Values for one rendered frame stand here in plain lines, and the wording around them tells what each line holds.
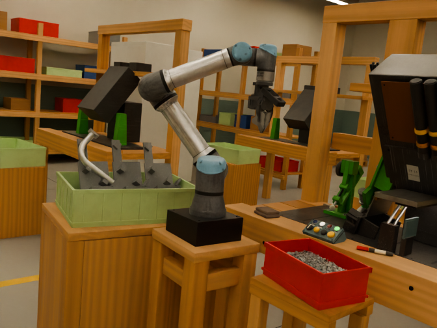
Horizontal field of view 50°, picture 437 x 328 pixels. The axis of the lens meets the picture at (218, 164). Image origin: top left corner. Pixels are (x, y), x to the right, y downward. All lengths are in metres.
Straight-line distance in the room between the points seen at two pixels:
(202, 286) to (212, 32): 8.98
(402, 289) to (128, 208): 1.20
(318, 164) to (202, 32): 7.92
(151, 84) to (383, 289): 1.14
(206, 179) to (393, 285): 0.77
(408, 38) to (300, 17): 10.18
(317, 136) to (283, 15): 9.52
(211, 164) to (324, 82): 1.01
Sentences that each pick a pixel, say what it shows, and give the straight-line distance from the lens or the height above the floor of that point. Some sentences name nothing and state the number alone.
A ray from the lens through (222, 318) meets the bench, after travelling 2.42.
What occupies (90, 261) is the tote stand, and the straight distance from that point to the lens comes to 2.17.
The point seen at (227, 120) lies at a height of 0.93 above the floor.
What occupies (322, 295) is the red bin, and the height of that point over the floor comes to 0.85.
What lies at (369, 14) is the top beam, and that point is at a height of 1.88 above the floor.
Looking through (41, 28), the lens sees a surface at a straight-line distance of 8.01.
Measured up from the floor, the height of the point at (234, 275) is 0.72.
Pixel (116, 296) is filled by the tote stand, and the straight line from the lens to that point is 2.28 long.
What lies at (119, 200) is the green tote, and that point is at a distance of 2.19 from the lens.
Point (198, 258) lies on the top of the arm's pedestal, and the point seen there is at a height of 0.83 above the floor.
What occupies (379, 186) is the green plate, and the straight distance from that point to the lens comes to 2.03.
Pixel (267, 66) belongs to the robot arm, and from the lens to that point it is 1.98.
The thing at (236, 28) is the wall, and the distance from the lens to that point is 10.96.
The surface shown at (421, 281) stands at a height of 0.89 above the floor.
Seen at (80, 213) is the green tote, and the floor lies 0.85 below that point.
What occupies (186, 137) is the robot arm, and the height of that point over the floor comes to 1.23.
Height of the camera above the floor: 1.44
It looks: 9 degrees down
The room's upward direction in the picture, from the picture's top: 6 degrees clockwise
